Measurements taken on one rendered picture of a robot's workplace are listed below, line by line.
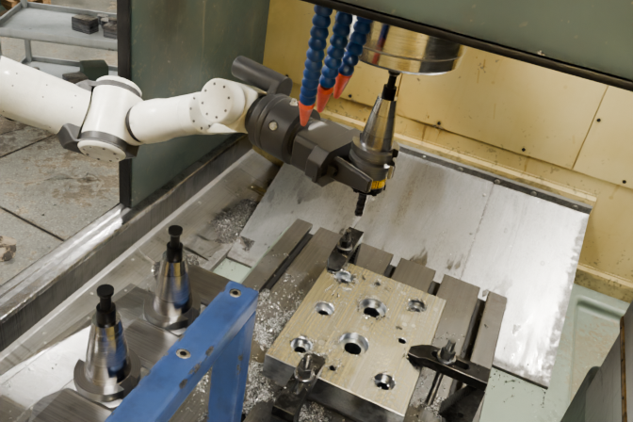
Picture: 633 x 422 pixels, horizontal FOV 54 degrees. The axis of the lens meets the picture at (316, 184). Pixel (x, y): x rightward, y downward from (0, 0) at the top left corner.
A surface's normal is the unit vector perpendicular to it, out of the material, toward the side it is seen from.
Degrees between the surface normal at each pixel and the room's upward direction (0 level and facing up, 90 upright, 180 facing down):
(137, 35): 90
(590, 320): 0
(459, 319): 0
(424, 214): 24
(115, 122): 46
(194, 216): 18
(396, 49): 90
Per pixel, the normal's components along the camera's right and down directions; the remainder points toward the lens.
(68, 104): 0.59, -0.22
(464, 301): 0.15, -0.84
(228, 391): -0.39, 0.43
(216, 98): -0.50, 0.00
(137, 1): 0.91, 0.33
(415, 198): -0.02, -0.59
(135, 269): 0.42, -0.71
